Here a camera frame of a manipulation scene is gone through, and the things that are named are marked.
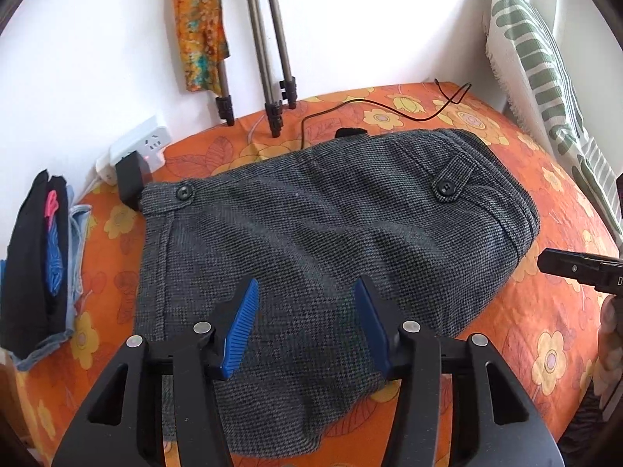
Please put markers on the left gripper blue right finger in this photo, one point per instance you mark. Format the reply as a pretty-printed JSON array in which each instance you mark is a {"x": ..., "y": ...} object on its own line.
[{"x": 494, "y": 422}]

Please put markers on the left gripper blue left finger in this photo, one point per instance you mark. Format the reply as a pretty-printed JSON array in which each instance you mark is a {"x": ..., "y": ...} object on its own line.
[{"x": 119, "y": 422}]

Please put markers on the grey houndstooth shorts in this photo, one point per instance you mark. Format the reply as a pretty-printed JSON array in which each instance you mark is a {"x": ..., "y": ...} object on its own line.
[{"x": 432, "y": 217}]

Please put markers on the right hand grey glove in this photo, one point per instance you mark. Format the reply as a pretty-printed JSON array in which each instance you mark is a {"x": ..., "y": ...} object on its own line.
[{"x": 607, "y": 377}]

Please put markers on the orange floral bed sheet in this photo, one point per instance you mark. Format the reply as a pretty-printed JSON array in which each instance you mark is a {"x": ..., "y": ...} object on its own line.
[{"x": 546, "y": 327}]

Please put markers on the stack of folded clothes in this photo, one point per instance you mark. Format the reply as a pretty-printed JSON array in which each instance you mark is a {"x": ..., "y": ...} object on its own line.
[{"x": 41, "y": 274}]

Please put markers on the black power adapter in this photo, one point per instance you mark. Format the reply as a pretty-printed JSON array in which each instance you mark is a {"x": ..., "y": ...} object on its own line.
[{"x": 133, "y": 175}]

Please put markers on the green striped white pillow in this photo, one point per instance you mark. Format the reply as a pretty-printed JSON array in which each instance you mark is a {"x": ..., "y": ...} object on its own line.
[{"x": 529, "y": 67}]

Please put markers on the white power strip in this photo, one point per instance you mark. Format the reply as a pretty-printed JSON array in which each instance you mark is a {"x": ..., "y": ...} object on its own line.
[{"x": 149, "y": 139}]

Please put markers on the orange patterned scarf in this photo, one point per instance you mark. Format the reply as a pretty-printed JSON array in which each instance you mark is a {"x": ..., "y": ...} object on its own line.
[{"x": 202, "y": 42}]

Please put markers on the silver camera tripod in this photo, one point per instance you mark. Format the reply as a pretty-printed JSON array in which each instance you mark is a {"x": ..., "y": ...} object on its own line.
[{"x": 273, "y": 102}]

